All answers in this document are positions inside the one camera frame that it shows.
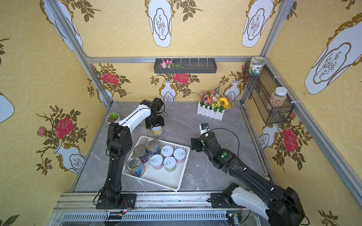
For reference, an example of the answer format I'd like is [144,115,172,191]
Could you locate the small yellow can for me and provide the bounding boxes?
[151,126,163,135]

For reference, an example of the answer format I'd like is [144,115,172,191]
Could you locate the large blue can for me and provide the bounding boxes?
[126,156,145,177]
[146,138,161,157]

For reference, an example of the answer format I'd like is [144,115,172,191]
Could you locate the small pink can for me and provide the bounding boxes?
[173,148,187,164]

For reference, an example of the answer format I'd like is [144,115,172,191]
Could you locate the small orange can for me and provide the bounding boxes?
[161,146,174,158]

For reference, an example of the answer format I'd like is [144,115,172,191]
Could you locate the dark red label can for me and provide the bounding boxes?
[133,145,149,163]

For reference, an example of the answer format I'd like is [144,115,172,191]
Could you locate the small white lid can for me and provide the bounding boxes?
[150,154,164,170]

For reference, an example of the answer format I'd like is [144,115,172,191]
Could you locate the small green can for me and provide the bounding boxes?
[163,157,177,172]

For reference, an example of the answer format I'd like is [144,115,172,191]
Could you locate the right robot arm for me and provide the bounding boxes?
[190,131,306,226]

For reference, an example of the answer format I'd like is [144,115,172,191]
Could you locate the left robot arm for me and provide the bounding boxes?
[96,98,165,210]

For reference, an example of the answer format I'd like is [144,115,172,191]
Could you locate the flower box white fence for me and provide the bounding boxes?
[197,91,231,121]

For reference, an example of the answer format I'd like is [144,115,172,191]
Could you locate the white potted succulent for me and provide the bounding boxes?
[106,112,120,124]

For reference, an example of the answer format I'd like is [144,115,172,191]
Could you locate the small pink flowers on shelf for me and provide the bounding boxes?
[160,59,181,69]

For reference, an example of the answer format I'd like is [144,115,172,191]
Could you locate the clear jar white lid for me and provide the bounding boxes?
[268,87,288,110]

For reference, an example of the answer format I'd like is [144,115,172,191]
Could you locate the jar with green label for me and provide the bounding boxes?
[249,56,266,76]

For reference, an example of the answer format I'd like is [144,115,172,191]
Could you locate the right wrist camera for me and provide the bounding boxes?
[199,123,210,135]

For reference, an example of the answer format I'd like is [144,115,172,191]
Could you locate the grey wall shelf tray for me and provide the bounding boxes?
[154,57,218,74]

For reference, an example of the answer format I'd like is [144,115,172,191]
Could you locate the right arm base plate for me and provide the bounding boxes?
[207,193,234,209]

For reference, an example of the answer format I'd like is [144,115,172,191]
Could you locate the black wire wall basket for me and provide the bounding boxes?
[243,62,294,124]

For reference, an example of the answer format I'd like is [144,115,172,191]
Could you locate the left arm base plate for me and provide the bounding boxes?
[96,193,137,210]

